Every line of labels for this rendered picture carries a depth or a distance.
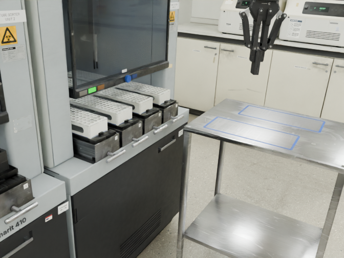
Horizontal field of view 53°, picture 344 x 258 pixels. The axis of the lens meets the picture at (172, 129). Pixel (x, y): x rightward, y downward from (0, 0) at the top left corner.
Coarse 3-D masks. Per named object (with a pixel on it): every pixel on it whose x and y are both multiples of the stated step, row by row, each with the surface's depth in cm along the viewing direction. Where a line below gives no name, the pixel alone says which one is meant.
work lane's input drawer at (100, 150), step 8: (72, 136) 126; (80, 136) 124; (96, 136) 124; (104, 136) 125; (112, 136) 127; (80, 144) 124; (88, 144) 122; (96, 144) 121; (104, 144) 125; (112, 144) 129; (80, 152) 125; (88, 152) 123; (96, 152) 122; (104, 152) 126; (112, 152) 130; (120, 152) 128; (96, 160) 123; (112, 160) 124
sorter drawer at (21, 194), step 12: (12, 180) 96; (24, 180) 97; (0, 192) 91; (12, 192) 94; (24, 192) 98; (0, 204) 92; (12, 204) 95; (24, 204) 99; (36, 204) 97; (0, 216) 92; (12, 216) 91
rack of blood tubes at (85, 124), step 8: (72, 112) 134; (80, 112) 132; (88, 112) 133; (72, 120) 125; (80, 120) 125; (88, 120) 126; (96, 120) 126; (104, 120) 127; (72, 128) 132; (80, 128) 132; (88, 128) 121; (96, 128) 124; (104, 128) 128; (88, 136) 123
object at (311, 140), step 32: (192, 128) 134; (224, 128) 136; (256, 128) 137; (288, 128) 139; (320, 128) 140; (320, 160) 114; (192, 224) 165; (224, 224) 166; (256, 224) 167; (288, 224) 168; (256, 256) 147; (288, 256) 148; (320, 256) 124
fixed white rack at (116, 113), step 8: (88, 96) 151; (72, 104) 151; (80, 104) 142; (88, 104) 141; (96, 104) 142; (104, 104) 143; (112, 104) 142; (120, 104) 143; (96, 112) 149; (104, 112) 136; (112, 112) 134; (120, 112) 134; (128, 112) 139; (112, 120) 135; (120, 120) 136
